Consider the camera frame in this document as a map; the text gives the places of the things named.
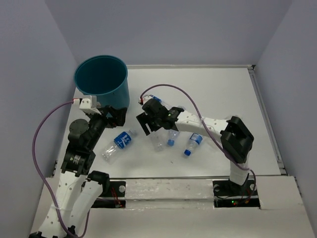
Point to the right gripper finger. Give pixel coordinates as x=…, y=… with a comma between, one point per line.
x=145, y=123
x=151, y=122

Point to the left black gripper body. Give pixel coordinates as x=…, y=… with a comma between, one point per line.
x=98, y=121

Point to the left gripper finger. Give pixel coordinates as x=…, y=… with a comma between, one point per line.
x=110, y=122
x=119, y=115

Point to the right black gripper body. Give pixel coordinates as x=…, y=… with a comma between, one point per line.
x=157, y=122

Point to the Pocari bottle white cap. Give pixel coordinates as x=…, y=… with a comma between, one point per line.
x=161, y=101

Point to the clear capless bottle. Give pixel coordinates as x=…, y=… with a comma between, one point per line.
x=156, y=140

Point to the tall crushed clear bottle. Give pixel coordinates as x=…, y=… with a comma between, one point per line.
x=172, y=136

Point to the small blue label bottle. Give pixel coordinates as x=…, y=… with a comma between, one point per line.
x=193, y=143

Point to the Pocari bottle near left arm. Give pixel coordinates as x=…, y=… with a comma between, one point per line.
x=119, y=144

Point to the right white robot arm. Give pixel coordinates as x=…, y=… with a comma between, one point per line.
x=231, y=136

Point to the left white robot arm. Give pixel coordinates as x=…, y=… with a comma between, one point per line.
x=78, y=186

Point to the teal plastic bin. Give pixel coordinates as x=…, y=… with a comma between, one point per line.
x=105, y=77

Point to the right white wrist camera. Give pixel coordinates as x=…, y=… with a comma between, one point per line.
x=145, y=98

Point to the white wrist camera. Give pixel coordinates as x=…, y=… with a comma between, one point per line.
x=145, y=98
x=89, y=103

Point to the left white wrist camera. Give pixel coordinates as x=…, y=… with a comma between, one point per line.
x=89, y=103

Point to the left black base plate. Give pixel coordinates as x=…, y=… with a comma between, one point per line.
x=114, y=197

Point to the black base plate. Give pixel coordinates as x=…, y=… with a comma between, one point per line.
x=114, y=197
x=230, y=195

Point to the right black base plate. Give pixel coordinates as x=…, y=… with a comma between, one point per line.
x=230, y=195

